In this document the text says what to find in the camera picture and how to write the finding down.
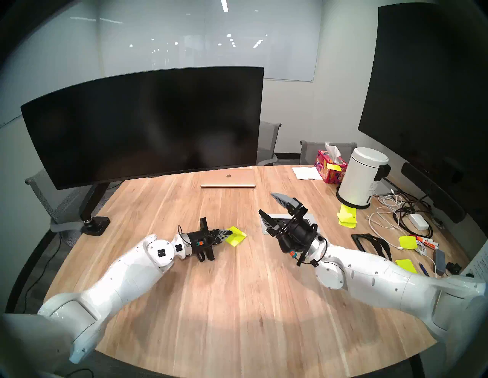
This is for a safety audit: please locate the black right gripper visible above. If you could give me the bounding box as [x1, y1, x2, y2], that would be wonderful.
[258, 192, 319, 254]

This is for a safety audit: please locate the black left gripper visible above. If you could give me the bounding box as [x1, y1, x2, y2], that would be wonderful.
[185, 217, 233, 263]

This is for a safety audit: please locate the yellow sticky note pad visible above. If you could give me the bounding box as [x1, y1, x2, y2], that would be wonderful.
[225, 226, 247, 248]

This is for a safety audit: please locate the pile of yellow sticky notes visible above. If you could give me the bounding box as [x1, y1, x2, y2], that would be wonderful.
[336, 204, 358, 228]

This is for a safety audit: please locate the curved black desktop monitor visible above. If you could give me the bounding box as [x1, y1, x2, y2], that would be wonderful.
[21, 67, 265, 190]

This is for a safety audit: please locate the grey table power outlet panel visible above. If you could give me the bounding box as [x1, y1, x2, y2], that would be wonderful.
[260, 213, 317, 235]

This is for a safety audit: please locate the white paper napkin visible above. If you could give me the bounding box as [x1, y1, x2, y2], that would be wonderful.
[292, 166, 324, 180]

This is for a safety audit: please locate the rose gold closed laptop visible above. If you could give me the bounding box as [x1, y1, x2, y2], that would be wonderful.
[200, 168, 256, 188]

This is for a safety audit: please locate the colourful floral tissue box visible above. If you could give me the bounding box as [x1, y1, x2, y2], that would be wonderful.
[314, 150, 348, 184]

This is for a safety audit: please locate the grey mesh office chair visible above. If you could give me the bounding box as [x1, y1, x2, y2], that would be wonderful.
[25, 168, 100, 248]
[256, 121, 282, 166]
[300, 140, 358, 166]

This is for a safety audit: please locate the white cylindrical bin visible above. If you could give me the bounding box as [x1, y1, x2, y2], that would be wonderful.
[336, 147, 392, 209]

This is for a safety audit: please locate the red white marker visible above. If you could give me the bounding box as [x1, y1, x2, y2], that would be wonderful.
[410, 235, 439, 249]

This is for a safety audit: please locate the black video sound bar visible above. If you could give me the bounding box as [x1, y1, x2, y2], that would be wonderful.
[401, 163, 466, 223]

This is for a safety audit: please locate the grey whiteboard eraser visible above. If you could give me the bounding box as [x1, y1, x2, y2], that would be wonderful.
[432, 250, 447, 275]

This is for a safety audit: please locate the white printed paper sheet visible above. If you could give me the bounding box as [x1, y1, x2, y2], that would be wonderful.
[459, 250, 488, 282]

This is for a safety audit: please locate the white charging cable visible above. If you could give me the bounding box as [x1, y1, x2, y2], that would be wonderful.
[366, 192, 439, 267]

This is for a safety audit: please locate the black cable bundle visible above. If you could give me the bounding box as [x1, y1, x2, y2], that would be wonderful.
[393, 189, 435, 239]

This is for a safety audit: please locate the large black wall television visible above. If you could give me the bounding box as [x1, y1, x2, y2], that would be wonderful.
[358, 3, 488, 225]

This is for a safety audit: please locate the glass wall whiteboard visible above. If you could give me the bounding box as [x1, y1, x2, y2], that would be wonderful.
[98, 0, 323, 82]

